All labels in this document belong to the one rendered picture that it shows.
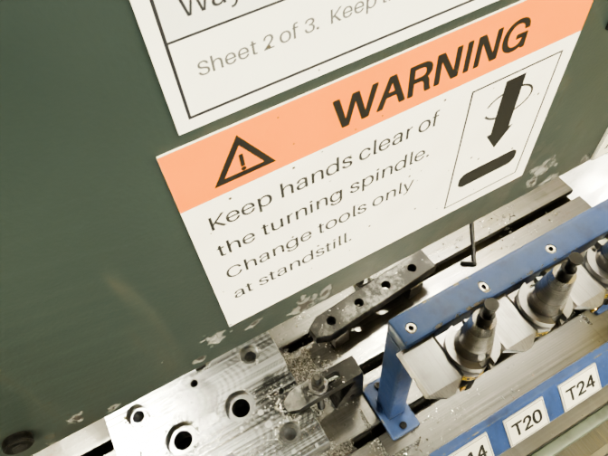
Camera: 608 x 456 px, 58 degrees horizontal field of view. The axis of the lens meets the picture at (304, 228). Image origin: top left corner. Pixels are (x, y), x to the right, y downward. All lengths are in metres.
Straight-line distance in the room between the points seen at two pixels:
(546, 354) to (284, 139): 0.94
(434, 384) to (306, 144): 0.52
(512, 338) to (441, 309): 0.09
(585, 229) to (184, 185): 0.69
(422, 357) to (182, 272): 0.51
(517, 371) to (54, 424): 0.88
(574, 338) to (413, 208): 0.88
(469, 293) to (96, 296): 0.57
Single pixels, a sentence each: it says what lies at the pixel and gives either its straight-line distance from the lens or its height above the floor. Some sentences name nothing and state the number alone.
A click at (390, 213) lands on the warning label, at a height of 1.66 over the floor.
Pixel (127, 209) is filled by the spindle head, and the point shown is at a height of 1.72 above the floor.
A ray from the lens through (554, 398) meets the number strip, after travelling 1.00.
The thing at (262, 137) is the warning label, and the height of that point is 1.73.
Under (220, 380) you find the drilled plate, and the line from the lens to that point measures 0.92.
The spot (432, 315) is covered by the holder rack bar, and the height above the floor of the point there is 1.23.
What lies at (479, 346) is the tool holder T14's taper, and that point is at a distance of 0.64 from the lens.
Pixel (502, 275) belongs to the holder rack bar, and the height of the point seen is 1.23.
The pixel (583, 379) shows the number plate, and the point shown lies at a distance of 1.02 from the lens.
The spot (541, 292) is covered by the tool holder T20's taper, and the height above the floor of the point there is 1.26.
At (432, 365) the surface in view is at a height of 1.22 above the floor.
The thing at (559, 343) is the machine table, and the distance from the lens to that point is 1.09.
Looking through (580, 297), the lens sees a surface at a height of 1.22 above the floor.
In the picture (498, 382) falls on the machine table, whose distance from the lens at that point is 1.03.
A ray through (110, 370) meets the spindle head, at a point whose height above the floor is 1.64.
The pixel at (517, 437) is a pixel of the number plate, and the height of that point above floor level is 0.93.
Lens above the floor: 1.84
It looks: 55 degrees down
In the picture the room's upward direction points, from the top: 7 degrees counter-clockwise
